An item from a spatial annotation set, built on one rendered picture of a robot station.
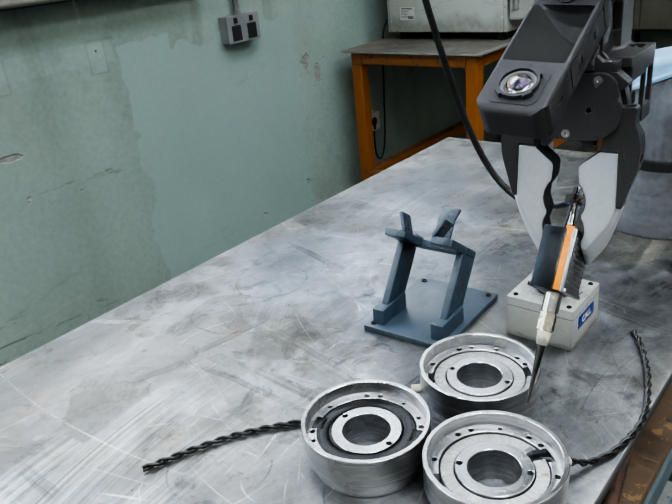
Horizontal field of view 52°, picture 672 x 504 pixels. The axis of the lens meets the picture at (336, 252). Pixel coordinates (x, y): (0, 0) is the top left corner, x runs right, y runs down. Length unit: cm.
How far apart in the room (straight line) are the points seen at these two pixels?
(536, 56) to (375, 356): 38
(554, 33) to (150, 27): 192
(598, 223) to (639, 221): 46
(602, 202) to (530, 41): 13
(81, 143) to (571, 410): 177
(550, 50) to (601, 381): 35
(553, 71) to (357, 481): 32
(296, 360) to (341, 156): 233
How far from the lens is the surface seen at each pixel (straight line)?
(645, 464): 100
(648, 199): 97
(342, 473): 54
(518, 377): 64
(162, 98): 233
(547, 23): 47
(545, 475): 54
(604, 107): 49
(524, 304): 72
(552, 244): 53
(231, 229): 259
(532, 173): 53
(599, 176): 51
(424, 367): 64
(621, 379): 70
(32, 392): 79
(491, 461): 57
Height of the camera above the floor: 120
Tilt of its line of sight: 25 degrees down
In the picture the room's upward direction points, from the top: 6 degrees counter-clockwise
